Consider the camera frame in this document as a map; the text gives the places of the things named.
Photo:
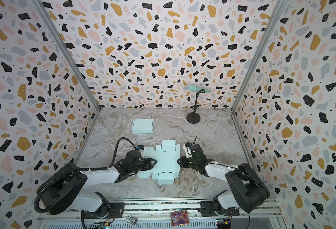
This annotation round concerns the circuit board left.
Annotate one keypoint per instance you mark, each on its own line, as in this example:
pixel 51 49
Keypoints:
pixel 104 224

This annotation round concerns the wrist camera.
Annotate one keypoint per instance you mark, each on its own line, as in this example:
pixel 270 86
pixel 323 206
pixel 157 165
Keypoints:
pixel 187 149
pixel 140 147

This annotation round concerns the colourful square card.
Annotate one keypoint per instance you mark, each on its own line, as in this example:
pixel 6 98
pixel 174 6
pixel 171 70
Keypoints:
pixel 179 218

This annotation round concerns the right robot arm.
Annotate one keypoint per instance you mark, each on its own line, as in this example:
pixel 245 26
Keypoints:
pixel 247 191

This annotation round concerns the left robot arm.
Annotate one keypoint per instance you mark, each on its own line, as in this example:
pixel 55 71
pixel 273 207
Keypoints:
pixel 63 190

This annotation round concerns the black microphone stand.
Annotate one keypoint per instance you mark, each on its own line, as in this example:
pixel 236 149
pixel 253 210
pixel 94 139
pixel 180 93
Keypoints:
pixel 193 117

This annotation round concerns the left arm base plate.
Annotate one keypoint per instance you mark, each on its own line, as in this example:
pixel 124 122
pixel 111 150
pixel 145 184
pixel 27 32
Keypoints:
pixel 111 210

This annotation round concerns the aluminium mounting rail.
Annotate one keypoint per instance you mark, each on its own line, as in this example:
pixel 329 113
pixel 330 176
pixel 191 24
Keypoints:
pixel 155 214

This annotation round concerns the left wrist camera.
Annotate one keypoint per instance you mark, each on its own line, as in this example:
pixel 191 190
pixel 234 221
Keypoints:
pixel 140 147

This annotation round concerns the circuit board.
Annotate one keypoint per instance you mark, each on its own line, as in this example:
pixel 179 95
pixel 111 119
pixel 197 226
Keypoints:
pixel 104 224
pixel 224 223

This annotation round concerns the mint paper box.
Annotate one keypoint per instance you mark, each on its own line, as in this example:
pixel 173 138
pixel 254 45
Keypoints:
pixel 143 126
pixel 166 168

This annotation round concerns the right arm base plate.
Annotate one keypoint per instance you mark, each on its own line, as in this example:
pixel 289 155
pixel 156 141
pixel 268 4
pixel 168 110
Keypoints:
pixel 213 209

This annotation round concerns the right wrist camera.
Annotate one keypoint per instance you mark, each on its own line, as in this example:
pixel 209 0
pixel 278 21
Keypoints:
pixel 187 149

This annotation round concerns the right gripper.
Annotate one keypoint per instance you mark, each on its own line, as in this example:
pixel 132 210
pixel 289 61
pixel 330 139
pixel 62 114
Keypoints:
pixel 188 162

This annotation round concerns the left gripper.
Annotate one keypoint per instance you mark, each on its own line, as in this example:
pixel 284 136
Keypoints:
pixel 149 164

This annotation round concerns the circuit board right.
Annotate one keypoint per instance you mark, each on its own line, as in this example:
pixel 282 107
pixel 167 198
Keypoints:
pixel 224 223

